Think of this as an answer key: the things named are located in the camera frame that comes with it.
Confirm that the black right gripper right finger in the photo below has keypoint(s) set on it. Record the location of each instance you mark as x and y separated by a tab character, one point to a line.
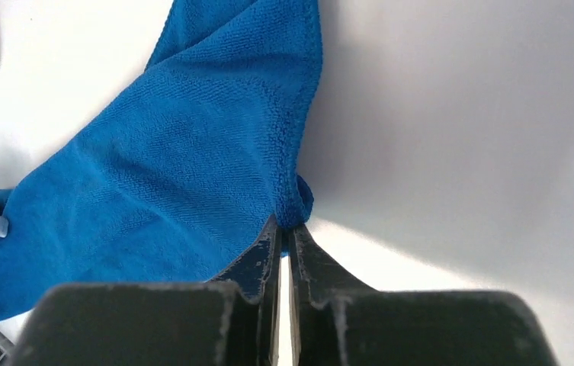
337	319

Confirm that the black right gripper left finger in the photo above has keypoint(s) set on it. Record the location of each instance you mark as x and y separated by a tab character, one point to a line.
228	320

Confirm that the blue microfiber towel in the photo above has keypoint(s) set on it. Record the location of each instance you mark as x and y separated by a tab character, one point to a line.
178	174

